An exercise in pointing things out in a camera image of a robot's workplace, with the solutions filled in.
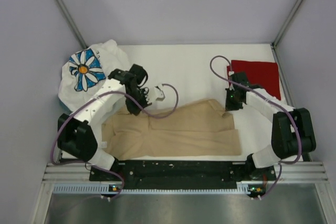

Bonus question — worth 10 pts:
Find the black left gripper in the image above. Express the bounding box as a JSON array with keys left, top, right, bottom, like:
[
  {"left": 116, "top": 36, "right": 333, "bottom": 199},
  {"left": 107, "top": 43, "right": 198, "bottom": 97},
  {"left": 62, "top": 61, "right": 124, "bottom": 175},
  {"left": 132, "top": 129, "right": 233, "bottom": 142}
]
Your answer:
[{"left": 125, "top": 89, "right": 152, "bottom": 115}]

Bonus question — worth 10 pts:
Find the beige t-shirt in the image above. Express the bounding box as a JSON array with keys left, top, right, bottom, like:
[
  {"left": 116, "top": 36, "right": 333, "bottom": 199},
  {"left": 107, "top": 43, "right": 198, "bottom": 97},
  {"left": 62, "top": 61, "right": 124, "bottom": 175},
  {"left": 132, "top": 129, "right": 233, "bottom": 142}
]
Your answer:
[{"left": 101, "top": 99, "right": 242, "bottom": 160}]

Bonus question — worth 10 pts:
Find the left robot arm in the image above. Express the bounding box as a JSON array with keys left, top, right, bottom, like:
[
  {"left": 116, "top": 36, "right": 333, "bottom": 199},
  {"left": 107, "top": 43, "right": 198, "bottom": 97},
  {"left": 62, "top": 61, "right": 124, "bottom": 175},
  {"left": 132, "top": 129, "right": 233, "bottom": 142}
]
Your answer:
[{"left": 57, "top": 64, "right": 150, "bottom": 180}]

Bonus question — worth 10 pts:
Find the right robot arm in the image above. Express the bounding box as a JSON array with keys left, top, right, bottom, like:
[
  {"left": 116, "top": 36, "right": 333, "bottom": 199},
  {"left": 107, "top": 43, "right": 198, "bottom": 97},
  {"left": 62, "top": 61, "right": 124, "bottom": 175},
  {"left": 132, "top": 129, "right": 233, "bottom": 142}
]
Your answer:
[{"left": 225, "top": 72, "right": 316, "bottom": 180}]

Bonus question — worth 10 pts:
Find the folded red t-shirt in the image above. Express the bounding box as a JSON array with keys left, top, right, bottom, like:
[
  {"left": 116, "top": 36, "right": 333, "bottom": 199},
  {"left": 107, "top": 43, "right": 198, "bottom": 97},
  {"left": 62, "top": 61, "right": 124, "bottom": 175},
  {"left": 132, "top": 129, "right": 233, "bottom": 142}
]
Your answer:
[{"left": 231, "top": 60, "right": 281, "bottom": 100}]

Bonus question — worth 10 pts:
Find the white flower print t-shirt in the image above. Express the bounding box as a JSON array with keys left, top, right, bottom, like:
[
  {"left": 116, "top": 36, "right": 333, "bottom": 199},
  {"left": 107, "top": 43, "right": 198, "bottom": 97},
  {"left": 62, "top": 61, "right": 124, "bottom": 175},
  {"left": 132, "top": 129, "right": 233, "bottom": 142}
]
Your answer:
[{"left": 58, "top": 40, "right": 131, "bottom": 112}]

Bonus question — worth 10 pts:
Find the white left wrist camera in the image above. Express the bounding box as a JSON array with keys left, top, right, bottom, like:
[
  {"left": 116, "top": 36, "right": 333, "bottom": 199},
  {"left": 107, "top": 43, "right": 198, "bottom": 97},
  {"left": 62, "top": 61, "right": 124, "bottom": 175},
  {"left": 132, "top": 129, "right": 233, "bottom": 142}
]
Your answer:
[{"left": 147, "top": 83, "right": 165, "bottom": 103}]

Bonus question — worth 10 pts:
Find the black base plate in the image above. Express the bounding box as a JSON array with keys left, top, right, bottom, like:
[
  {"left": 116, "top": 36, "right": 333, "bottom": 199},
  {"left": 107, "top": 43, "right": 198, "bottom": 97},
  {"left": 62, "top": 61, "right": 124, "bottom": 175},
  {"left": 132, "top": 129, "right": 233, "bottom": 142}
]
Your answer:
[{"left": 89, "top": 158, "right": 275, "bottom": 190}]

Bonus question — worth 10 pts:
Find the white slotted cable duct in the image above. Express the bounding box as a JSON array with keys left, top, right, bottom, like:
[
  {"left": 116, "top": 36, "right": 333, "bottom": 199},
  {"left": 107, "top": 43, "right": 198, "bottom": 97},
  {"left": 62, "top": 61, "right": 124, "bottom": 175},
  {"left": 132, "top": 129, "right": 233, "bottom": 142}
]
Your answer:
[{"left": 53, "top": 184, "right": 265, "bottom": 195}]

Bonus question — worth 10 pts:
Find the right side frame rail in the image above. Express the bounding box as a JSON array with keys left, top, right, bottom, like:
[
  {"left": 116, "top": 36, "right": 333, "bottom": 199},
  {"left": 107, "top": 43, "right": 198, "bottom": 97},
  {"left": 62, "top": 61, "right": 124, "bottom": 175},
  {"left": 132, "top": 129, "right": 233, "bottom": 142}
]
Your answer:
[{"left": 270, "top": 44, "right": 311, "bottom": 162}]

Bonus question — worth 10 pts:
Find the aluminium frame rail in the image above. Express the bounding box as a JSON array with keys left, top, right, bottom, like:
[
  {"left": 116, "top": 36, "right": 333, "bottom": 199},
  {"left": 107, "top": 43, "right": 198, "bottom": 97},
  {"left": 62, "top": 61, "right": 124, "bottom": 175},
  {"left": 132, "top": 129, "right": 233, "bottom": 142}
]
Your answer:
[{"left": 42, "top": 162, "right": 329, "bottom": 184}]

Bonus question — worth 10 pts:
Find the right corner frame post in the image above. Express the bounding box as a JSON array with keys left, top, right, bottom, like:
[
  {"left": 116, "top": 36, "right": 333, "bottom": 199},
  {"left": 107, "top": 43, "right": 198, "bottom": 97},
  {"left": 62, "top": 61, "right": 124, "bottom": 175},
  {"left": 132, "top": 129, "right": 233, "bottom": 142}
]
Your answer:
[{"left": 271, "top": 0, "right": 305, "bottom": 49}]

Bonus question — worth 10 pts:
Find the corner frame post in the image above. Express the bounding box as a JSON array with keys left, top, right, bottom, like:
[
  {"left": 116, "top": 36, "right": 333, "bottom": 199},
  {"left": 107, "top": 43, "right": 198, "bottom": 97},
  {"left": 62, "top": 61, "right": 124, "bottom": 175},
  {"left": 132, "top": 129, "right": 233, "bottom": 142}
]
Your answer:
[
  {"left": 54, "top": 0, "right": 88, "bottom": 49},
  {"left": 271, "top": 0, "right": 305, "bottom": 49}
]

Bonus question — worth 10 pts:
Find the left corner frame post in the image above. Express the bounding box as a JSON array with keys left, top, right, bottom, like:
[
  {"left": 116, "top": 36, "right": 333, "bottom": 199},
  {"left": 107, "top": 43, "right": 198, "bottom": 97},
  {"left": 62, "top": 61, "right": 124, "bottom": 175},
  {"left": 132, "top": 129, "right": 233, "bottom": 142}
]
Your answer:
[{"left": 54, "top": 0, "right": 88, "bottom": 49}]

